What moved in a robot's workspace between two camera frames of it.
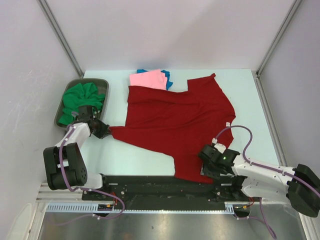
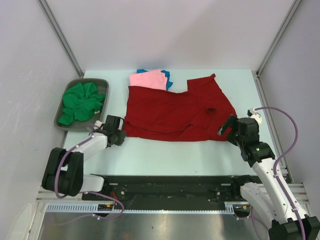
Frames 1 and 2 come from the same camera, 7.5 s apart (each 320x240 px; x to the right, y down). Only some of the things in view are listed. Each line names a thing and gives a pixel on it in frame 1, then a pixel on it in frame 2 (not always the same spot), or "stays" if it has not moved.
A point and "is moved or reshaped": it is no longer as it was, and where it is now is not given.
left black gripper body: x=93 y=132 -> x=120 y=136
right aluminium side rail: x=274 y=132 stays
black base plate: x=165 y=188 stays
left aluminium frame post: x=60 y=33 stays
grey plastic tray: x=102 y=85 stays
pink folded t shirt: x=154 y=79 stays
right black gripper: x=205 y=171 -> x=229 y=122
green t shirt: x=80 y=95 stays
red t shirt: x=179 y=124 is moved or reshaped
